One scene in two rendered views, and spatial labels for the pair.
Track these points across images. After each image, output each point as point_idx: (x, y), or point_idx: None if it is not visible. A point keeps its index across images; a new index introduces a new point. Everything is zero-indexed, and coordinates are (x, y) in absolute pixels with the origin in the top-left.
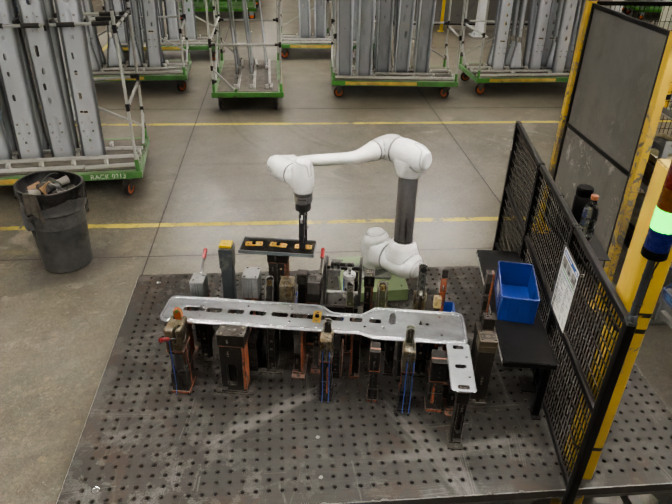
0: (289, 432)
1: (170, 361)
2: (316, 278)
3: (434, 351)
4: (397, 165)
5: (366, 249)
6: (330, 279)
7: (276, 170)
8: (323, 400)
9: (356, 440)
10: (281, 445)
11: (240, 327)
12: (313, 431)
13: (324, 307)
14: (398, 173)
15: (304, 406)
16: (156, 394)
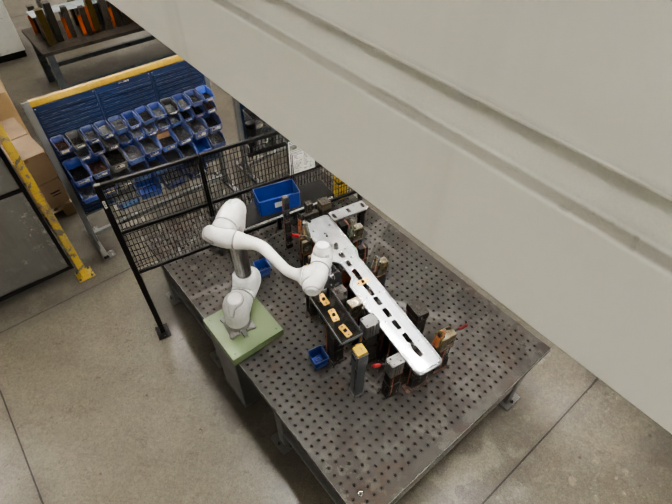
0: (415, 293)
1: (428, 390)
2: (338, 288)
3: (342, 225)
4: (242, 226)
5: (248, 308)
6: (257, 358)
7: (327, 275)
8: None
9: (394, 265)
10: (426, 291)
11: (412, 305)
12: (405, 284)
13: (351, 282)
14: (243, 230)
15: (394, 297)
16: (456, 373)
